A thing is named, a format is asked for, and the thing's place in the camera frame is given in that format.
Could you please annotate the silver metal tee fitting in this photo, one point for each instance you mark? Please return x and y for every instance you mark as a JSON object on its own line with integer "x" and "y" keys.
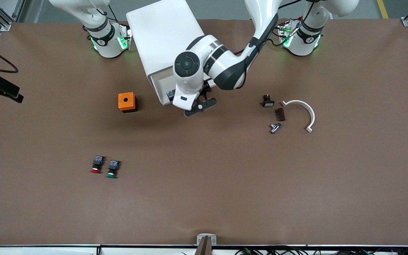
{"x": 275, "y": 128}

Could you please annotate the yellow push button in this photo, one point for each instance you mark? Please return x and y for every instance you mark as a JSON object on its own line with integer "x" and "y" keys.
{"x": 170, "y": 94}

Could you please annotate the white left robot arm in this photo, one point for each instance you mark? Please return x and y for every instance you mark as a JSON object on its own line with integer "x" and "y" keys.
{"x": 225, "y": 67}

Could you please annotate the dark brown small block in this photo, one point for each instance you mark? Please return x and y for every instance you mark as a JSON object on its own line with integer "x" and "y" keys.
{"x": 280, "y": 114}

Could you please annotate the red push button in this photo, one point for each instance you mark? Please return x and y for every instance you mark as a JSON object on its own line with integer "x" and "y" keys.
{"x": 97, "y": 163}

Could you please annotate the white table edge frame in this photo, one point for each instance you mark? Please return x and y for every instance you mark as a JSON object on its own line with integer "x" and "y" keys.
{"x": 48, "y": 250}

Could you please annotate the grey table edge bracket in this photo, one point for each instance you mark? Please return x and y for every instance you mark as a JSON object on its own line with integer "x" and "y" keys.
{"x": 201, "y": 240}

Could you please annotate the green push button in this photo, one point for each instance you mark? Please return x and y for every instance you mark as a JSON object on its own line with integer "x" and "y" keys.
{"x": 113, "y": 168}

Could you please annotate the orange button enclosure box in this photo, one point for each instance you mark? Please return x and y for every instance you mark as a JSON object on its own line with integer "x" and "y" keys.
{"x": 126, "y": 101}

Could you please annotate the white rectangular push button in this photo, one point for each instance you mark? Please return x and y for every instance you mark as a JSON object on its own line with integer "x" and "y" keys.
{"x": 268, "y": 103}

